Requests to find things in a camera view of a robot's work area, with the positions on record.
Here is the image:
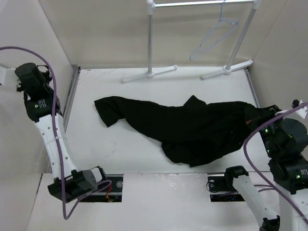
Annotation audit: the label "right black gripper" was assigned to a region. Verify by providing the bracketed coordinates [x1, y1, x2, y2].
[244, 103, 286, 157]

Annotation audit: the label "black trousers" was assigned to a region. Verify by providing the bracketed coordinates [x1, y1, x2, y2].
[94, 95, 265, 167]

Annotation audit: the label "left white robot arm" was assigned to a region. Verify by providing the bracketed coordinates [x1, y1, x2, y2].
[15, 63, 108, 203]

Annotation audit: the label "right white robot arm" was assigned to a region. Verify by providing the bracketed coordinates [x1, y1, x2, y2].
[223, 100, 308, 231]

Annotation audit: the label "white clothes rack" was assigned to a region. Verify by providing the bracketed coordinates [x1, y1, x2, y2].
[121, 0, 261, 83]

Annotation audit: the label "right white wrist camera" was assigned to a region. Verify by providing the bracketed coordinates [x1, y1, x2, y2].
[275, 98, 308, 118]

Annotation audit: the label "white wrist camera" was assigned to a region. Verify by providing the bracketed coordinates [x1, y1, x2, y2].
[0, 64, 18, 88]
[275, 98, 308, 118]

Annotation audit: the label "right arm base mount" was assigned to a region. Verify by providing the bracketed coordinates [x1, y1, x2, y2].
[206, 175, 244, 202]

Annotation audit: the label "light blue wire hanger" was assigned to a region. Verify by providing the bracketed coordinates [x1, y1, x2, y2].
[189, 0, 239, 61]

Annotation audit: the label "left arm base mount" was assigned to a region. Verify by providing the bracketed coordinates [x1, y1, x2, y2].
[78, 175, 124, 203]

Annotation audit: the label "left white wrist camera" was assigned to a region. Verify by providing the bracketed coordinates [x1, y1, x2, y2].
[0, 64, 18, 88]

